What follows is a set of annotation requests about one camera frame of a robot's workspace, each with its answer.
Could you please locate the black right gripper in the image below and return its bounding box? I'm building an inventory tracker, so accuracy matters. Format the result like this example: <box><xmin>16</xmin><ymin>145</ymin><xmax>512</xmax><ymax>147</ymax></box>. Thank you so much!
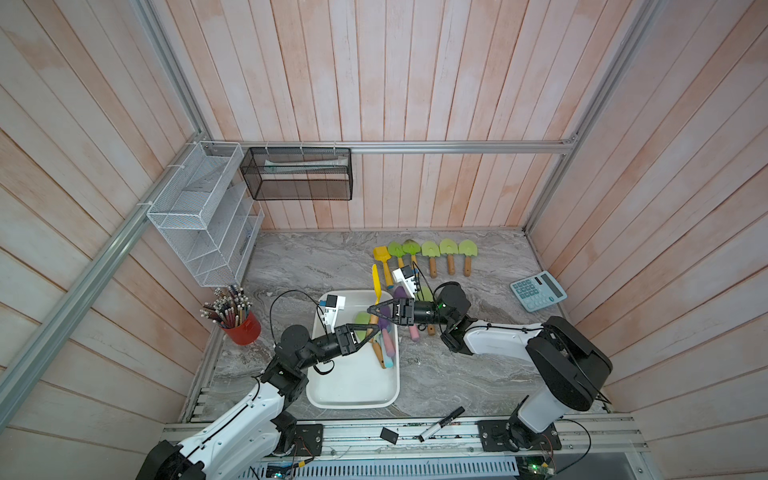
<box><xmin>373</xmin><ymin>301</ymin><xmax>455</xmax><ymax>332</ymax></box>

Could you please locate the white plastic storage box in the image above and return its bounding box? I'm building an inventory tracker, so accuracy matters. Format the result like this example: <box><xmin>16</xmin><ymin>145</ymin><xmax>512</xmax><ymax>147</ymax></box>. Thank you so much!
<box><xmin>306</xmin><ymin>325</ymin><xmax>400</xmax><ymax>409</ymax></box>

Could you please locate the green trowel wooden handle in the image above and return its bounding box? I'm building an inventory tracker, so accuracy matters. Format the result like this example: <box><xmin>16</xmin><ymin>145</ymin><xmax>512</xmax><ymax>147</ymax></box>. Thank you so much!
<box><xmin>355</xmin><ymin>312</ymin><xmax>387</xmax><ymax>369</ymax></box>

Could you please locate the red pencil cup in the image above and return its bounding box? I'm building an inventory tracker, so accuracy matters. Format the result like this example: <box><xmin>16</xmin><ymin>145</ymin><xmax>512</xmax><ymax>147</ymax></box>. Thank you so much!
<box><xmin>224</xmin><ymin>312</ymin><xmax>262</xmax><ymax>346</ymax></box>

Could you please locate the white wire mesh shelf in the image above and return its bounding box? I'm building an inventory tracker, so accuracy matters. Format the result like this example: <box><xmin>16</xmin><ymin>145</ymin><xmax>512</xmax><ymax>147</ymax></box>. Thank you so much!
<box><xmin>148</xmin><ymin>141</ymin><xmax>264</xmax><ymax>288</ymax></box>

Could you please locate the green shovel yellow handle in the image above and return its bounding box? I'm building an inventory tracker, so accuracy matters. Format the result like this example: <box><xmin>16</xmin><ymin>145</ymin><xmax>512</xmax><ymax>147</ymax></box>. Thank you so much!
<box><xmin>387</xmin><ymin>241</ymin><xmax>405</xmax><ymax>268</ymax></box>

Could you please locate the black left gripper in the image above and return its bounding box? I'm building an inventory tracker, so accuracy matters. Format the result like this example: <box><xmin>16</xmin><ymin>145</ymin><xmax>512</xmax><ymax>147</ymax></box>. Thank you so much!
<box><xmin>296</xmin><ymin>324</ymin><xmax>379</xmax><ymax>371</ymax></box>

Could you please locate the green shovel orange handle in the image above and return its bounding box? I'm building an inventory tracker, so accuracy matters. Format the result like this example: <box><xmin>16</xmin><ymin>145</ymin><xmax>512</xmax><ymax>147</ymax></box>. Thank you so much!
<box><xmin>402</xmin><ymin>239</ymin><xmax>421</xmax><ymax>265</ymax></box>

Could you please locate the small black square block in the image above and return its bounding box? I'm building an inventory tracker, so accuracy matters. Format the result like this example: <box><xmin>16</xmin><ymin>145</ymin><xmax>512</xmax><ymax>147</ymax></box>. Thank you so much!
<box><xmin>379</xmin><ymin>427</ymin><xmax>399</xmax><ymax>445</ymax></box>

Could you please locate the yellow square shovel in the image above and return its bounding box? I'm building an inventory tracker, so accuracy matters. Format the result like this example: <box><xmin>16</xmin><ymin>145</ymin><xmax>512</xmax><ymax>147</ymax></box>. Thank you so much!
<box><xmin>373</xmin><ymin>246</ymin><xmax>394</xmax><ymax>289</ymax></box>

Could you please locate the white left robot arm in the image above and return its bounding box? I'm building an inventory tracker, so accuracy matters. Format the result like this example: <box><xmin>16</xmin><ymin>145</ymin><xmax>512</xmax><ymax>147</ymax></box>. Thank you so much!
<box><xmin>137</xmin><ymin>323</ymin><xmax>379</xmax><ymax>479</ymax></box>

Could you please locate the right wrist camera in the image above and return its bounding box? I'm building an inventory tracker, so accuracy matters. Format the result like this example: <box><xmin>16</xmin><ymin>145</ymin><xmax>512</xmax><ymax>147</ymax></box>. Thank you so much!
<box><xmin>392</xmin><ymin>265</ymin><xmax>421</xmax><ymax>299</ymax></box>

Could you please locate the light blue calculator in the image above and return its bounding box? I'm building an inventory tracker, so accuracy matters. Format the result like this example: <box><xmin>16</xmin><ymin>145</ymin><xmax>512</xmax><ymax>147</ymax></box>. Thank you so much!
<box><xmin>510</xmin><ymin>271</ymin><xmax>567</xmax><ymax>312</ymax></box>

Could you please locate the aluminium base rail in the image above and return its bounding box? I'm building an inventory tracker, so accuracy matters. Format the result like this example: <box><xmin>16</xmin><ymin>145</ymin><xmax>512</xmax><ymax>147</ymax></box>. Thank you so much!
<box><xmin>230</xmin><ymin>414</ymin><xmax>661</xmax><ymax>479</ymax></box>

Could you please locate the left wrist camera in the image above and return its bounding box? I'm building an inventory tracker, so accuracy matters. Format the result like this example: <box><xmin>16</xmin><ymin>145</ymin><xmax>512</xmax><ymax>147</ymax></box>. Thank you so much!
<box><xmin>318</xmin><ymin>294</ymin><xmax>346</xmax><ymax>334</ymax></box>

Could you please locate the black marker pen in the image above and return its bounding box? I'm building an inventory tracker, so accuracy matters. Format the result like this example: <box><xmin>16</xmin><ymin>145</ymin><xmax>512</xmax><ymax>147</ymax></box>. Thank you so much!
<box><xmin>417</xmin><ymin>406</ymin><xmax>465</xmax><ymax>443</ymax></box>

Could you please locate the purple shovel pink handle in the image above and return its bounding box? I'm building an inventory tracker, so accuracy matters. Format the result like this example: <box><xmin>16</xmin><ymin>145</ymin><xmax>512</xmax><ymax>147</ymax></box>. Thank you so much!
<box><xmin>378</xmin><ymin>318</ymin><xmax>396</xmax><ymax>359</ymax></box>

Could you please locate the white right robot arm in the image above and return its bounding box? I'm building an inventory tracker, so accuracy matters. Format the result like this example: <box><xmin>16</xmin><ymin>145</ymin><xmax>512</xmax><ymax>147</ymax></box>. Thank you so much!
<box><xmin>367</xmin><ymin>282</ymin><xmax>613</xmax><ymax>452</ymax></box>

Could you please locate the black wire mesh basket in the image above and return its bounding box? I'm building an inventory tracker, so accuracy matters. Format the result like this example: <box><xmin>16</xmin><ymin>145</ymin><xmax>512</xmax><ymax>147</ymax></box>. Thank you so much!
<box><xmin>240</xmin><ymin>146</ymin><xmax>354</xmax><ymax>201</ymax></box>

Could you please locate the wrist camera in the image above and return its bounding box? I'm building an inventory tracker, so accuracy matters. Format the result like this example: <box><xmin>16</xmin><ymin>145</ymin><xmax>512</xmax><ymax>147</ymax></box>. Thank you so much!
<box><xmin>318</xmin><ymin>294</ymin><xmax>346</xmax><ymax>334</ymax></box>
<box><xmin>392</xmin><ymin>265</ymin><xmax>421</xmax><ymax>299</ymax></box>

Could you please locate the large green shovel blade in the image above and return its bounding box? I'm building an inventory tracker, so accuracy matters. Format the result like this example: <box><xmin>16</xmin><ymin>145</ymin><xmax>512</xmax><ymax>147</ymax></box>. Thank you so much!
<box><xmin>419</xmin><ymin>287</ymin><xmax>436</xmax><ymax>336</ymax></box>

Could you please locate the green shovel wooden handle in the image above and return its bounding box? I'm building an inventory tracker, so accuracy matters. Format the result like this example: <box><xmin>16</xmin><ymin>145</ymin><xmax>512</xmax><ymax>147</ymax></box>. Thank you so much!
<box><xmin>458</xmin><ymin>240</ymin><xmax>478</xmax><ymax>277</ymax></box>
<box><xmin>439</xmin><ymin>238</ymin><xmax>458</xmax><ymax>275</ymax></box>
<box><xmin>421</xmin><ymin>241</ymin><xmax>441</xmax><ymax>278</ymax></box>

